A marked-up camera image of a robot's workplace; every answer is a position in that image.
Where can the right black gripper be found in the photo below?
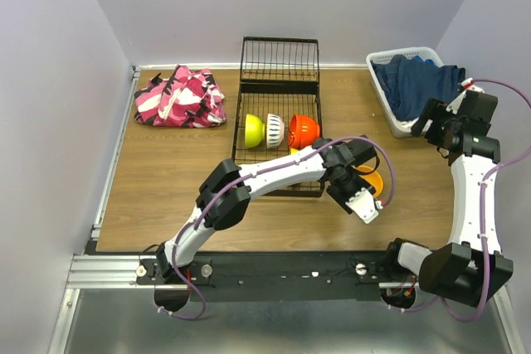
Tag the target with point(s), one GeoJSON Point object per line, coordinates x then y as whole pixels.
{"type": "Point", "coordinates": [435, 109]}

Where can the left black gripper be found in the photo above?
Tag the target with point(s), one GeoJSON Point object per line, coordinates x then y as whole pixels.
{"type": "Point", "coordinates": [340, 200]}

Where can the yellow orange bowl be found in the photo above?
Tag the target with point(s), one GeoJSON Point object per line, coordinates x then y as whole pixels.
{"type": "Point", "coordinates": [373, 178]}

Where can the orange bowl top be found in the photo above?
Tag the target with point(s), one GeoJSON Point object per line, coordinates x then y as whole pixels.
{"type": "Point", "coordinates": [306, 131]}

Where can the white pink bowl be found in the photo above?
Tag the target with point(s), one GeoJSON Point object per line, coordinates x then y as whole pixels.
{"type": "Point", "coordinates": [275, 131]}

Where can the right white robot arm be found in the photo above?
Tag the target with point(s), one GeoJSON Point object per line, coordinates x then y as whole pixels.
{"type": "Point", "coordinates": [470, 268]}

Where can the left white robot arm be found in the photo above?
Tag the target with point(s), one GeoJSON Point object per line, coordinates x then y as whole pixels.
{"type": "Point", "coordinates": [229, 189]}

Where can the white plastic basket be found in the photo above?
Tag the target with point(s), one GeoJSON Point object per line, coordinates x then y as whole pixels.
{"type": "Point", "coordinates": [399, 129]}

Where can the dark blue jeans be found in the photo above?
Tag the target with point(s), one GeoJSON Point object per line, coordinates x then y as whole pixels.
{"type": "Point", "coordinates": [408, 84]}

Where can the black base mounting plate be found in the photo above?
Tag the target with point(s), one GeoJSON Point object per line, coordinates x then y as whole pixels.
{"type": "Point", "coordinates": [297, 276]}

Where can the pink camouflage cloth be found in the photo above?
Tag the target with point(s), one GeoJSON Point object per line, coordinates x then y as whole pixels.
{"type": "Point", "coordinates": [187, 99]}

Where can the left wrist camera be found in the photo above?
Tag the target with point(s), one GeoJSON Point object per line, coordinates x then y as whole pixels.
{"type": "Point", "coordinates": [364, 206]}

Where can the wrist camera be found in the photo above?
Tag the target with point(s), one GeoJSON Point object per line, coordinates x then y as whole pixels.
{"type": "Point", "coordinates": [364, 206]}
{"type": "Point", "coordinates": [467, 86]}

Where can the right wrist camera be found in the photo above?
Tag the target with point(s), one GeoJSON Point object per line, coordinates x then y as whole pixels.
{"type": "Point", "coordinates": [467, 86]}

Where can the black wire dish rack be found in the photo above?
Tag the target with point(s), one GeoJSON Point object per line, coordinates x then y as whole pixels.
{"type": "Point", "coordinates": [278, 98]}

